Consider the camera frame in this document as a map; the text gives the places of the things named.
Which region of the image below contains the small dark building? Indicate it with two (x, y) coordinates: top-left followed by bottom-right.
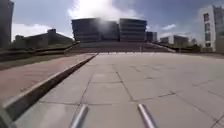
(145, 31), (158, 43)

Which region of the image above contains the grey slab plaza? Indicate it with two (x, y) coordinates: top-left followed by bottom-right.
(13, 52), (224, 128)

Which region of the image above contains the grey concrete kerb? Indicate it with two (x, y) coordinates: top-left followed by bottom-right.
(1, 53), (99, 123)

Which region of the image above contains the robot's own part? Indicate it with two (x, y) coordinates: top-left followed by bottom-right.
(69, 104), (89, 128)
(137, 103), (158, 128)

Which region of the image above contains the wide stone staircase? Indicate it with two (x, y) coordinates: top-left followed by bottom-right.
(68, 41), (176, 54)

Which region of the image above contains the red brick path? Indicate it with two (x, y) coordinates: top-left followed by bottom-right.
(0, 53), (96, 104)

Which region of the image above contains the low building with tower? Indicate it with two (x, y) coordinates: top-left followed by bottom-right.
(13, 28), (75, 50)

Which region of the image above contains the tall grey building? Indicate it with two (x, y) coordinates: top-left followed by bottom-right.
(0, 0), (15, 49)

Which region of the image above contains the grass strip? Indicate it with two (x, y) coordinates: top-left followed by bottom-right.
(0, 53), (68, 71)

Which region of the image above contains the large dark building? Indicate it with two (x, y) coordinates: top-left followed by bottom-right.
(70, 17), (148, 43)

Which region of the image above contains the low beige building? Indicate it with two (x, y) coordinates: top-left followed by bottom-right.
(159, 34), (190, 48)

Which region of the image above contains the white building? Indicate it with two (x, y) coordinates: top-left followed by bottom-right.
(199, 4), (224, 53)

